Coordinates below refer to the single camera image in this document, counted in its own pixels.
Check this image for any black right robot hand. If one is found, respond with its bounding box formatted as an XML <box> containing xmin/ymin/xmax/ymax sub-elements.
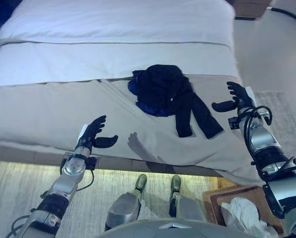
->
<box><xmin>212</xmin><ymin>81</ymin><xmax>257</xmax><ymax>114</ymax></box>

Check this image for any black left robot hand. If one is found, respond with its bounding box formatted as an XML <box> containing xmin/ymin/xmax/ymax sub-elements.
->
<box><xmin>75</xmin><ymin>115</ymin><xmax>119</xmax><ymax>151</ymax></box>

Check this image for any dark blue garment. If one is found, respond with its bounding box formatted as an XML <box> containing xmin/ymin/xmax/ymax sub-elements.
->
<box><xmin>127</xmin><ymin>76</ymin><xmax>171</xmax><ymax>117</ymax></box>

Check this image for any black garment with blue label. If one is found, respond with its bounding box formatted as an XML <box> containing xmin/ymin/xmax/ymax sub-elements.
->
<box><xmin>132</xmin><ymin>64</ymin><xmax>224</xmax><ymax>139</ymax></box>

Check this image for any white garment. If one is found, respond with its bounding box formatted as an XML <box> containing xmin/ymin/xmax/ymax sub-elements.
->
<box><xmin>221</xmin><ymin>197</ymin><xmax>279</xmax><ymax>238</ymax></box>

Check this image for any beige bed runner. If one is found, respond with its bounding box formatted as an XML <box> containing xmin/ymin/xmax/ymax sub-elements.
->
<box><xmin>0</xmin><ymin>74</ymin><xmax>265</xmax><ymax>186</ymax></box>

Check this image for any brown wicker basket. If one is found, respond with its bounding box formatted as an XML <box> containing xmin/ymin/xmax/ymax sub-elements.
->
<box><xmin>202</xmin><ymin>184</ymin><xmax>285</xmax><ymax>238</ymax></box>

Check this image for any silver left robot leg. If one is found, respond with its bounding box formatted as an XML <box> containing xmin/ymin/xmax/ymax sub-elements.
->
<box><xmin>104</xmin><ymin>173</ymin><xmax>148</xmax><ymax>231</ymax></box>

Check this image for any silver robot leg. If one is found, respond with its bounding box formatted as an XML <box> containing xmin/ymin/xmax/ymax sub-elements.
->
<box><xmin>168</xmin><ymin>175</ymin><xmax>206</xmax><ymax>221</ymax></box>
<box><xmin>104</xmin><ymin>173</ymin><xmax>148</xmax><ymax>231</ymax></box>

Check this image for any brown cube nightstand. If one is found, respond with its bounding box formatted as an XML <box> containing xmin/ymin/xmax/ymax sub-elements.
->
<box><xmin>233</xmin><ymin>0</ymin><xmax>272</xmax><ymax>19</ymax></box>

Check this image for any black curved floor strip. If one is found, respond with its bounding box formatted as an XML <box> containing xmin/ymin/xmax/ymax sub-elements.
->
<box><xmin>267</xmin><ymin>6</ymin><xmax>296</xmax><ymax>28</ymax></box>

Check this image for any white duvet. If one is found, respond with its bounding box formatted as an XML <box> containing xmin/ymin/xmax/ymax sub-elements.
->
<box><xmin>0</xmin><ymin>0</ymin><xmax>243</xmax><ymax>87</ymax></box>

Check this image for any silver right robot leg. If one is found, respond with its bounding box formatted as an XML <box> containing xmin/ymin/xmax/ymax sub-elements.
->
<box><xmin>168</xmin><ymin>175</ymin><xmax>206</xmax><ymax>221</ymax></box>

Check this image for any grey robot torso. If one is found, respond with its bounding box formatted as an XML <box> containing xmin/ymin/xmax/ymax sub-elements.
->
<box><xmin>95</xmin><ymin>218</ymin><xmax>255</xmax><ymax>238</ymax></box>

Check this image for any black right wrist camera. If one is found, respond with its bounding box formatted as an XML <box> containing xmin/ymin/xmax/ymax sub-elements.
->
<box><xmin>228</xmin><ymin>116</ymin><xmax>239</xmax><ymax>130</ymax></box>

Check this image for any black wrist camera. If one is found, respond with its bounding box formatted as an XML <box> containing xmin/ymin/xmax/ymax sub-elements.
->
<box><xmin>85</xmin><ymin>156</ymin><xmax>99</xmax><ymax>171</ymax></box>
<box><xmin>228</xmin><ymin>116</ymin><xmax>239</xmax><ymax>130</ymax></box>

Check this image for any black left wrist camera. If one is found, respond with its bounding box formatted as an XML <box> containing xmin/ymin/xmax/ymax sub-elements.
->
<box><xmin>85</xmin><ymin>156</ymin><xmax>99</xmax><ymax>171</ymax></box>

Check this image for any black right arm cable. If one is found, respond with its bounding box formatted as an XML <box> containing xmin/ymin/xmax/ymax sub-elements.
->
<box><xmin>244</xmin><ymin>105</ymin><xmax>273</xmax><ymax>149</ymax></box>

